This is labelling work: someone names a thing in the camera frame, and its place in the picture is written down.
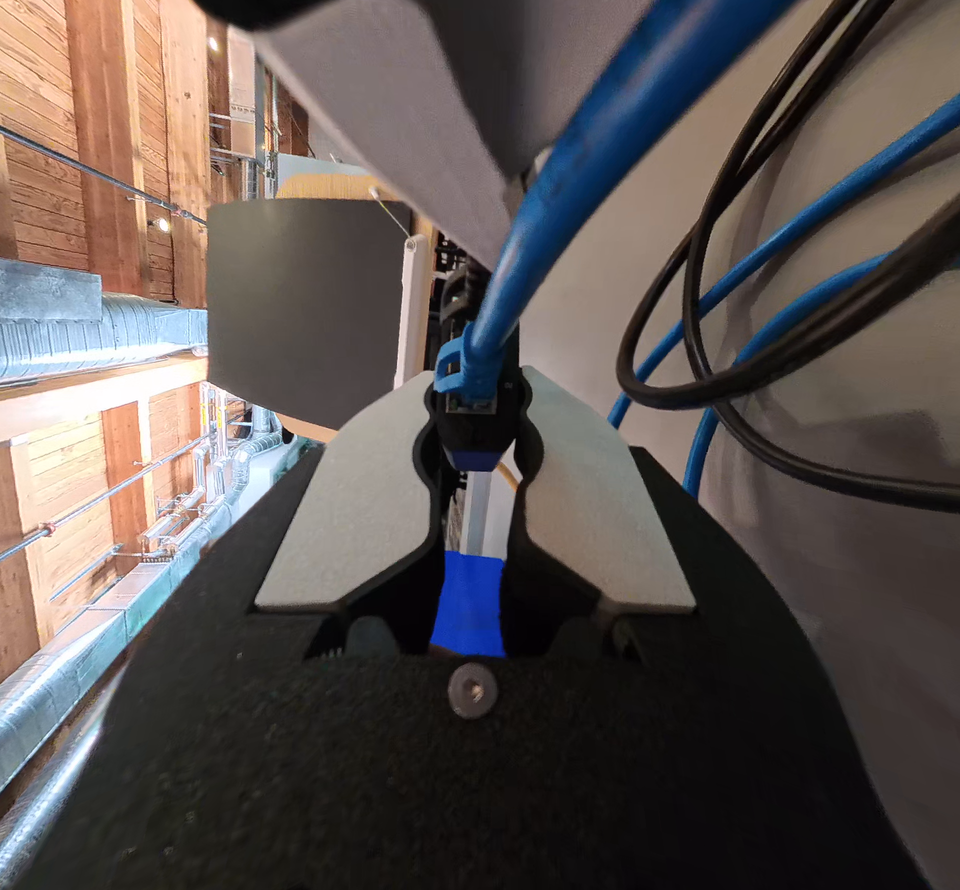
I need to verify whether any blue ethernet cable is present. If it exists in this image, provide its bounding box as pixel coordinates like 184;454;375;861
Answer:
433;0;960;501

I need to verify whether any silver ribbed ventilation duct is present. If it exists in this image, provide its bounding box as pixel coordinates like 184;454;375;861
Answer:
0;258;211;390

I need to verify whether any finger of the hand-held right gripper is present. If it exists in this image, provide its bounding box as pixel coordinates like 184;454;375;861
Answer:
407;0;708;180
253;0;528;270

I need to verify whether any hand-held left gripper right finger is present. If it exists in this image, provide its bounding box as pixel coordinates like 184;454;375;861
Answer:
501;365;699;655

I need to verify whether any black ethernet cable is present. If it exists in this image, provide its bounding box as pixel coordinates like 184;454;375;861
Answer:
437;0;960;515

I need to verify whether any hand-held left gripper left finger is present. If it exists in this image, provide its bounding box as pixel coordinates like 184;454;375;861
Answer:
253;372;444;655

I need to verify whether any black ethernet adapter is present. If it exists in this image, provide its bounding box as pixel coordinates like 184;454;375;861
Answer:
432;357;531;473

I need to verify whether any silver rectangular ventilation duct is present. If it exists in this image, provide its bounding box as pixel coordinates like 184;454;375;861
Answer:
0;582;159;842

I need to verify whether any blue plastic bin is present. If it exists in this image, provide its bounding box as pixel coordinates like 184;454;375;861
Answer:
429;551;507;657

